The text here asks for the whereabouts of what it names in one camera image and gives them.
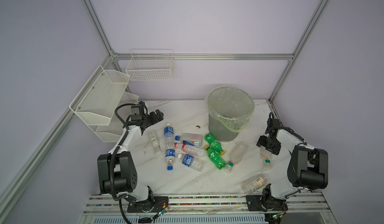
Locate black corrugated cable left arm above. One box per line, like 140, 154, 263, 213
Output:
108, 103, 142, 224

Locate clear bottle green red cap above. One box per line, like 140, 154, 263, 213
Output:
224, 142, 249, 173

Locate clear bottle white label front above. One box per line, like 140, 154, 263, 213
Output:
242, 174, 268, 195

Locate clear bottle red white label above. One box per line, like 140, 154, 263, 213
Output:
175, 143, 207, 158

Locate clear bottle blue cap lower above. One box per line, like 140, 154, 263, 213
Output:
165, 147, 176, 171

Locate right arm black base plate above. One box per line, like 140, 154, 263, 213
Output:
246, 195, 288, 212

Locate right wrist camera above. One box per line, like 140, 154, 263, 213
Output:
265, 117, 281, 134

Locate clear bottle blue label angled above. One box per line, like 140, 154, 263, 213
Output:
178, 153, 204, 172

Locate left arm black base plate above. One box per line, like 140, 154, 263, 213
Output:
126, 196, 169, 213

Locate aluminium front rail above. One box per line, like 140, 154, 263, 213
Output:
80, 192, 337, 224

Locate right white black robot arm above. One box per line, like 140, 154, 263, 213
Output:
257, 126, 329, 210

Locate clear bottle blue cap sideways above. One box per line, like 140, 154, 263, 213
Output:
175, 133, 203, 147

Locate green bottle lower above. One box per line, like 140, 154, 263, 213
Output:
205, 146, 226, 170

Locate upper white mesh shelf basket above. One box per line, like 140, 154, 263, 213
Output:
69, 66, 130, 126

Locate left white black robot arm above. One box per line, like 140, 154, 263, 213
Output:
97, 107, 164, 202

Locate white wire wall basket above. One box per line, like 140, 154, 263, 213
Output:
126, 49, 174, 81

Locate white mesh shelf basket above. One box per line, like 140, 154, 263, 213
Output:
95, 92, 139, 143
69, 66, 130, 126

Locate lower white mesh shelf basket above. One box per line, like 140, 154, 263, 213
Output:
95, 92, 139, 143

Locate grey mesh waste bin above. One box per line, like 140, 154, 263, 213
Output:
205, 86, 256, 143

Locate green bottle upper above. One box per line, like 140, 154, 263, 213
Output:
205, 133, 225, 156

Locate clear bottle green band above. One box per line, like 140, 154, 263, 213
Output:
260, 146, 272, 170

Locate translucent green bin liner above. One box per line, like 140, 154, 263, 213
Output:
205, 86, 256, 133

